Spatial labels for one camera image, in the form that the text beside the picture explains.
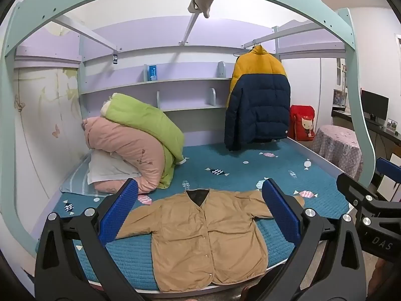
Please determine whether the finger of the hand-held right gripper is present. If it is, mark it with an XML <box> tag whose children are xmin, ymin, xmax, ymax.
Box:
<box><xmin>375</xmin><ymin>158</ymin><xmax>401</xmax><ymax>189</ymax></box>
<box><xmin>337</xmin><ymin>172</ymin><xmax>382</xmax><ymax>217</ymax></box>

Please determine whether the pink quilt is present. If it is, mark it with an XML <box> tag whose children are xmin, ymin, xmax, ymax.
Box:
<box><xmin>82</xmin><ymin>117</ymin><xmax>166</xmax><ymax>194</ymax></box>

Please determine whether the tan padded jacket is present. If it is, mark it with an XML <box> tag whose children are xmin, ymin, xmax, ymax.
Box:
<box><xmin>116</xmin><ymin>189</ymin><xmax>306</xmax><ymax>292</ymax></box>

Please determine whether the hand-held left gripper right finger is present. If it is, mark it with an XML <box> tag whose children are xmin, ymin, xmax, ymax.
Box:
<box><xmin>261</xmin><ymin>178</ymin><xmax>367</xmax><ymax>301</ymax></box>

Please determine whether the round table with pink cloth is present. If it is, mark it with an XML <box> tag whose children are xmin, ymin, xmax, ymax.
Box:
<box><xmin>312</xmin><ymin>125</ymin><xmax>364</xmax><ymax>182</ymax></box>

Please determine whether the person's right forearm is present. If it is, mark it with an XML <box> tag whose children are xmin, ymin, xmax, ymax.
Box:
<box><xmin>368</xmin><ymin>257</ymin><xmax>401</xmax><ymax>297</ymax></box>

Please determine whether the dark desk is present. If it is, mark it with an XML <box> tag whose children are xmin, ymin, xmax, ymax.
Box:
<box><xmin>331</xmin><ymin>108</ymin><xmax>401</xmax><ymax>151</ymax></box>

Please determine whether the yellow and navy puffer jacket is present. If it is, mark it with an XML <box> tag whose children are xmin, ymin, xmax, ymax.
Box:
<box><xmin>224</xmin><ymin>45</ymin><xmax>291</xmax><ymax>151</ymax></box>

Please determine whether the photo frame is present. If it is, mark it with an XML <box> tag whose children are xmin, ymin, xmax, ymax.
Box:
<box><xmin>333</xmin><ymin>89</ymin><xmax>348</xmax><ymax>107</ymax></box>

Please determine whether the pale blue striped pillow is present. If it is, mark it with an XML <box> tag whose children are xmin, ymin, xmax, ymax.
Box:
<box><xmin>59</xmin><ymin>160</ymin><xmax>104</xmax><ymax>197</ymax></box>

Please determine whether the white pillow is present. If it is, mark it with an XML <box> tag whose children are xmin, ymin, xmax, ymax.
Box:
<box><xmin>87</xmin><ymin>150</ymin><xmax>141</xmax><ymax>185</ymax></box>

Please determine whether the purple wall shelf unit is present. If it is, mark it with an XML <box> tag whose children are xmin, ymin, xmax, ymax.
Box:
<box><xmin>78</xmin><ymin>16</ymin><xmax>345</xmax><ymax>116</ymax></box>

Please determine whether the teal quilted bed mat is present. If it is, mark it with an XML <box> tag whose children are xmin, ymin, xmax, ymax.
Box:
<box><xmin>52</xmin><ymin>136</ymin><xmax>350</xmax><ymax>292</ymax></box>

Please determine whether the black monitor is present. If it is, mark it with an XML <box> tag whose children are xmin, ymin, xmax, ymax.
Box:
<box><xmin>360</xmin><ymin>89</ymin><xmax>389</xmax><ymax>123</ymax></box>

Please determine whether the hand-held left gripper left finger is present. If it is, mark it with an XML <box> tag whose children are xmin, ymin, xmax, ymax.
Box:
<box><xmin>34</xmin><ymin>178</ymin><xmax>148</xmax><ymax>301</ymax></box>

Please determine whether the green quilt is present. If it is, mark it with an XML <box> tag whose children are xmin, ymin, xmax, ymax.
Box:
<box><xmin>101</xmin><ymin>93</ymin><xmax>185</xmax><ymax>189</ymax></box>

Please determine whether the red cartoon bag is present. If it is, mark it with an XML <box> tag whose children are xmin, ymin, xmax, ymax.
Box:
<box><xmin>289</xmin><ymin>104</ymin><xmax>315</xmax><ymax>141</ymax></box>

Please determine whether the grey hanging cloth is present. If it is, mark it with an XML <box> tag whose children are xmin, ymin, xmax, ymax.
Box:
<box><xmin>187</xmin><ymin>0</ymin><xmax>217</xmax><ymax>19</ymax></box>

